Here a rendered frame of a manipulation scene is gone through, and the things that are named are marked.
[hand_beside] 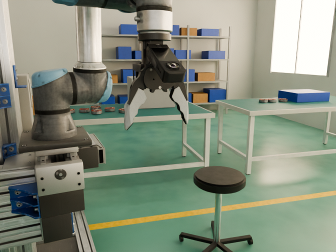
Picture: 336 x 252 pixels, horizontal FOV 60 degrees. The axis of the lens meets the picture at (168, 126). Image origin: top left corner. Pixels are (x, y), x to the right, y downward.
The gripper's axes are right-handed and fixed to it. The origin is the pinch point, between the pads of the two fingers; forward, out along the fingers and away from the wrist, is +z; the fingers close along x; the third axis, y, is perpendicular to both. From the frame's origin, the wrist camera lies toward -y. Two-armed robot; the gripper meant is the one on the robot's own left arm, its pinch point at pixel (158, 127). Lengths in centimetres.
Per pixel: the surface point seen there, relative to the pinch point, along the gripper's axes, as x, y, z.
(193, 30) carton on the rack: -297, 536, -75
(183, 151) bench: -146, 275, 107
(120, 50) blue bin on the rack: -138, 558, -32
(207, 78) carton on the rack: -335, 530, 30
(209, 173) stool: -75, 96, 59
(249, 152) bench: -185, 190, 88
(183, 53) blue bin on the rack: -274, 537, -26
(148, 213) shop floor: -52, 157, 115
